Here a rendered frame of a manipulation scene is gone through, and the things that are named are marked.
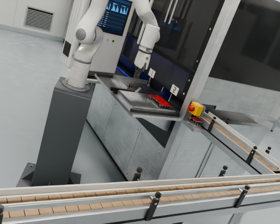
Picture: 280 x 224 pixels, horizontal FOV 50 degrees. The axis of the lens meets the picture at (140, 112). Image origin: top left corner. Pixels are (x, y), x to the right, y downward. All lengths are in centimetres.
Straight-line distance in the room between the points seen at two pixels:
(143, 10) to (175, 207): 114
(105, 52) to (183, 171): 125
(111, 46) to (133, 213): 198
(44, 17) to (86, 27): 536
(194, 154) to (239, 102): 53
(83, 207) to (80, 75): 120
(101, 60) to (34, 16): 456
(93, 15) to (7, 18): 532
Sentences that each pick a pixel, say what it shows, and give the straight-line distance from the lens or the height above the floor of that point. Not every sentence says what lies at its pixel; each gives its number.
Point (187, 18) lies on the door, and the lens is 226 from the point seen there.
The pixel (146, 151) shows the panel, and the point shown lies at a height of 46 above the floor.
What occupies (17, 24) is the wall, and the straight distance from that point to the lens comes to 721.
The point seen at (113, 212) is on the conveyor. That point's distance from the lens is 97.
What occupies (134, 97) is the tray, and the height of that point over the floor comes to 88.
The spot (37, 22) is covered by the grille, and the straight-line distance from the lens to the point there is 724.
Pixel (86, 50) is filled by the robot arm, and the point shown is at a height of 113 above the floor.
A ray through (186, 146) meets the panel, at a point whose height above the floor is 66.
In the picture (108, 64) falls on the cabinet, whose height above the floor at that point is 89.
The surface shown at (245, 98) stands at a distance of 242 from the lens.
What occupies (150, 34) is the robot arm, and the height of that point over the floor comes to 137.
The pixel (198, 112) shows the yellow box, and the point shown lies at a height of 99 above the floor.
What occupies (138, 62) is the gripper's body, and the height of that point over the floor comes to 118.
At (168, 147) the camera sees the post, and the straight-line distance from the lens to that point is 220.
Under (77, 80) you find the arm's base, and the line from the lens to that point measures 203.
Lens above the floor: 155
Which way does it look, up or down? 20 degrees down
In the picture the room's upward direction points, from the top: 20 degrees clockwise
